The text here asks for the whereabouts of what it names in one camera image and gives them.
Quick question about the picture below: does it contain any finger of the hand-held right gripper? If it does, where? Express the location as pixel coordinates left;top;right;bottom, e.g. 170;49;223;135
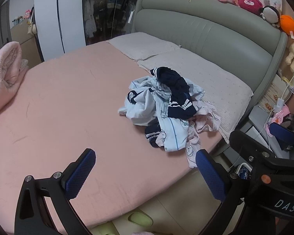
229;129;276;174
269;122;294;152

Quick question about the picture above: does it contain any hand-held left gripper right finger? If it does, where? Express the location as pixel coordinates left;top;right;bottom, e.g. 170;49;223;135
195;149;247;235

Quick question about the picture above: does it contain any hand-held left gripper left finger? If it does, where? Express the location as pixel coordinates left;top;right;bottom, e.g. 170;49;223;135
15;148;96;235

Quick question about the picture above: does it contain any red bear plush toy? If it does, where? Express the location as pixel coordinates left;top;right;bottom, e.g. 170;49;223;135
238;0;263;15

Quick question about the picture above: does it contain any rolled pink blanket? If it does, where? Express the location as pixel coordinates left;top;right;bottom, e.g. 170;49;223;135
0;41;28;120

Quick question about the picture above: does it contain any black-haired doll plush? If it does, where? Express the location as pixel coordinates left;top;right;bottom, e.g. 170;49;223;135
258;5;281;27

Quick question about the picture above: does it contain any white blue device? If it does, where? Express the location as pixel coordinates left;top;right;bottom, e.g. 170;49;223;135
235;164;253;180

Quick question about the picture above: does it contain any navy white-striped garment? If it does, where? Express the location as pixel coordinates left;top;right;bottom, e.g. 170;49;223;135
144;125;162;148
167;98;198;118

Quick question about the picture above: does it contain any beige pillow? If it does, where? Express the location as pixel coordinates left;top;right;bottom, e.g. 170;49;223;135
137;48;254;144
105;32;182;61

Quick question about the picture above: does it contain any wooden dresser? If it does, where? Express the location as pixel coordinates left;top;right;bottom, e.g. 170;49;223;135
10;20;43;68

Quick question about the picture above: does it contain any light blue shirt navy trim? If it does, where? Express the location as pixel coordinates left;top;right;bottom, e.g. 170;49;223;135
118;76;162;126

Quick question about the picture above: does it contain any pink bed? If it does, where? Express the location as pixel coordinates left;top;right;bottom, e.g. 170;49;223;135
0;32;255;235

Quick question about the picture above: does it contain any orange round plush toy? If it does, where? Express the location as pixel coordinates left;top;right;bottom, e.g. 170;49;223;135
279;15;294;36

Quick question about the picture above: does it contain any white charger cable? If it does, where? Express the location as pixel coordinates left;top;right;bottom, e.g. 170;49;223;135
260;64;294;137

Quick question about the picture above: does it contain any pink printed pajama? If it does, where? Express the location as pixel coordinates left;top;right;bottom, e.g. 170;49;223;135
185;103;222;169

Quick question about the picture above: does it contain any grey door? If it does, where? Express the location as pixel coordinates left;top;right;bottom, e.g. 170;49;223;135
0;1;11;46

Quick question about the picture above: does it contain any green slipper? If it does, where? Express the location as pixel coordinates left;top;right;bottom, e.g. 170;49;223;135
127;211;154;229

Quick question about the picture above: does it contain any glass door wardrobe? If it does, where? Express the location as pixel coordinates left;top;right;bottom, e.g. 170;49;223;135
82;0;147;46

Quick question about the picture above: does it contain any white carton box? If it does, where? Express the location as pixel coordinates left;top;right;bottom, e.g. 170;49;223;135
257;75;288;114

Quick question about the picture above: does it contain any light blue printed pajama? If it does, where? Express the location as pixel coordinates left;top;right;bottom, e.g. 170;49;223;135
147;76;206;152

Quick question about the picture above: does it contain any grey padded headboard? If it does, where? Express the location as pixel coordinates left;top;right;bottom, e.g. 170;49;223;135
131;0;288;108

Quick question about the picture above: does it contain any grey nightstand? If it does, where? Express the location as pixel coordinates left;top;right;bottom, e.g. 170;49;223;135
223;103;294;167

